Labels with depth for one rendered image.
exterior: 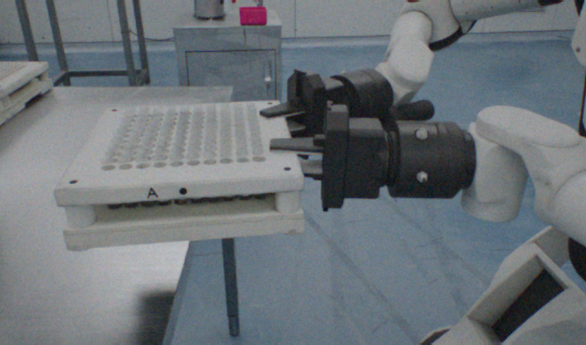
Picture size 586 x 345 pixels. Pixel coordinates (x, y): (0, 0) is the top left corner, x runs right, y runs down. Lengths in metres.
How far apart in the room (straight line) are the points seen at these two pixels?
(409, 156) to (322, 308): 1.46
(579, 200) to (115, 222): 0.45
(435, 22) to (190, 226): 0.65
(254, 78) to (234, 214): 2.58
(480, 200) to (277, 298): 1.48
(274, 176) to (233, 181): 0.04
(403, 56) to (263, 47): 2.28
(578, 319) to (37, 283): 0.74
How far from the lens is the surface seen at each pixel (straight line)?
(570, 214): 0.53
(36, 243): 0.83
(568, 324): 0.86
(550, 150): 0.54
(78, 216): 0.55
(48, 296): 0.71
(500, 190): 0.60
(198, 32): 3.03
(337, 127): 0.53
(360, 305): 1.99
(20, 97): 1.43
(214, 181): 0.51
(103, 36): 6.08
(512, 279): 0.93
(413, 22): 0.96
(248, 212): 0.54
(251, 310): 1.96
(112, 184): 0.52
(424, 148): 0.55
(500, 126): 0.57
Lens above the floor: 1.31
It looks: 27 degrees down
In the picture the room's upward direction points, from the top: straight up
